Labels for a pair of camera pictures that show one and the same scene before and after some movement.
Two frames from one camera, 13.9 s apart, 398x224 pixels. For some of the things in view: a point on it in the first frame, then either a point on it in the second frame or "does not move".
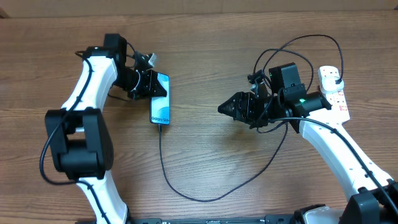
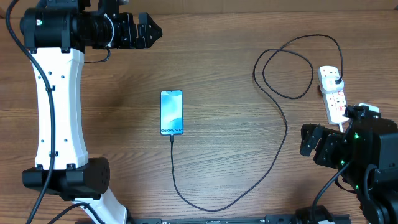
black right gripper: [248, 112] → [328, 147]
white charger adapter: [329, 84] does not move
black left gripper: [151, 82] → [145, 42]
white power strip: [337, 99] does not move
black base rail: [268, 219] does not move
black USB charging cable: [254, 70] → [278, 104]
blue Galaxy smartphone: [160, 106] → [171, 112]
